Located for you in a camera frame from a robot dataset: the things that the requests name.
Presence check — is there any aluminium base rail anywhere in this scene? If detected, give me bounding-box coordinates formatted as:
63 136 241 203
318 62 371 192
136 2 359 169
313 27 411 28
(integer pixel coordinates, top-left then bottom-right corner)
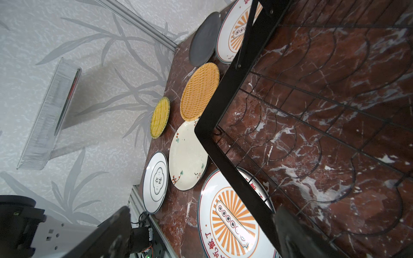
128 185 177 258

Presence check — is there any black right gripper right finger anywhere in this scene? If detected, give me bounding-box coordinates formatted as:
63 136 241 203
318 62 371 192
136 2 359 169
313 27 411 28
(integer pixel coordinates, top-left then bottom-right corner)
272 207 345 258

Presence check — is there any white plate black emblem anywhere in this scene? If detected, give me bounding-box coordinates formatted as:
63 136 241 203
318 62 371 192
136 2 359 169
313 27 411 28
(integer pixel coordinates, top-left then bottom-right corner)
143 152 169 214

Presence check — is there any orange woven bamboo plate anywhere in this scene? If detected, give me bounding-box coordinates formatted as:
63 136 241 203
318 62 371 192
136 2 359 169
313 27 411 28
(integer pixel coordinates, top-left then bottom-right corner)
180 62 220 121

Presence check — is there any orange sunburst plate front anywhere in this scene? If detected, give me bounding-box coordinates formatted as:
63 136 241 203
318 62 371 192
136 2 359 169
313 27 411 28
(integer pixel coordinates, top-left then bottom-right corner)
197 169 280 258

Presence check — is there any black wire dish rack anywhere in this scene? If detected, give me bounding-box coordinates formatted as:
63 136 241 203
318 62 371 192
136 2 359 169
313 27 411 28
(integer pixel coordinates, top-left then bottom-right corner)
196 1 413 258

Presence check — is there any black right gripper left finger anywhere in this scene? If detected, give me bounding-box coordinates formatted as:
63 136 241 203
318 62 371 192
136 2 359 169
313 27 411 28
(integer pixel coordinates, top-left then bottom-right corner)
64 206 132 258

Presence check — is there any cream floral plate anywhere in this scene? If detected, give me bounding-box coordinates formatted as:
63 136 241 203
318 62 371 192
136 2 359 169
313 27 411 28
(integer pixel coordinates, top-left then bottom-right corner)
169 120 208 191

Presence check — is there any orange sunburst plate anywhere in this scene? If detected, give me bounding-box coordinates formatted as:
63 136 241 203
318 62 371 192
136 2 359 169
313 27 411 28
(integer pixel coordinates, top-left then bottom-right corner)
215 0 252 64
197 169 280 258

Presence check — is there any black round plate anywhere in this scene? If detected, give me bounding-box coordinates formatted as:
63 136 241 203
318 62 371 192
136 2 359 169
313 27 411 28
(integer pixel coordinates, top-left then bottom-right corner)
189 12 222 67

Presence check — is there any orange sunburst plate by rack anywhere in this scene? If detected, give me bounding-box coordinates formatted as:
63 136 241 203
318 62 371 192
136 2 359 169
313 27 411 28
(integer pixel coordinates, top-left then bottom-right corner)
215 0 252 64

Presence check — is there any yellow woven plate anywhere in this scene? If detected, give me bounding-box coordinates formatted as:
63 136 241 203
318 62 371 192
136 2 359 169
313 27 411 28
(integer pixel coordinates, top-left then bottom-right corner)
150 97 171 139

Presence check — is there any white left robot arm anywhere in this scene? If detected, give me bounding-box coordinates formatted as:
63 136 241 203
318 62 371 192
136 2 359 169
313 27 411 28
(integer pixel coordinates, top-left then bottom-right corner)
1 195 153 258

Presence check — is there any clear acrylic wall shelf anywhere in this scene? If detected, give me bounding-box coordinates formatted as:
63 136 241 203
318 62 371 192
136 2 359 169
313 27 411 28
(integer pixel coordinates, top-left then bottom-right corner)
16 58 82 170

